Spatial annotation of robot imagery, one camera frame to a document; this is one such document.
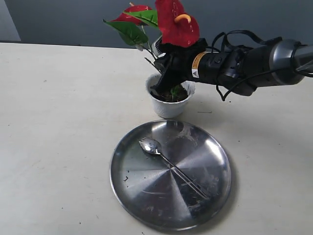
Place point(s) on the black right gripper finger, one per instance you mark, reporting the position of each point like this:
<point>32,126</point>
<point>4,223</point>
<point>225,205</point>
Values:
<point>170,75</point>

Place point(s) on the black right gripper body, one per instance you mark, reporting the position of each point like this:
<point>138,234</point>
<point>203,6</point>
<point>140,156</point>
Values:
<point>204,66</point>

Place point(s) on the red anthurium artificial flower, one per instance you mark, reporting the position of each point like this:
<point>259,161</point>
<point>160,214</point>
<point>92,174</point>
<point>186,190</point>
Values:
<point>141,25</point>

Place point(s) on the stainless steel spork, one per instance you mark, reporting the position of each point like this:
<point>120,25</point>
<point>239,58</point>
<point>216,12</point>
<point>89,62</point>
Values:
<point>153,147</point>

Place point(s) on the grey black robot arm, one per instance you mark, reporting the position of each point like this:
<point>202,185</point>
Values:
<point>286,62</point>

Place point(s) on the dark soil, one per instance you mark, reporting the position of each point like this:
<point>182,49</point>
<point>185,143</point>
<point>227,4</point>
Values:
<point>175,94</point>

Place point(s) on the white scalloped plastic pot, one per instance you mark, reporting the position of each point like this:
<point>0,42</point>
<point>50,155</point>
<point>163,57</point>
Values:
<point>168,109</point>

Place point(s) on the round stainless steel plate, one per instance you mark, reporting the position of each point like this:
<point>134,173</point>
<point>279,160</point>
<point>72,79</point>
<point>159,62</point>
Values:
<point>150,191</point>

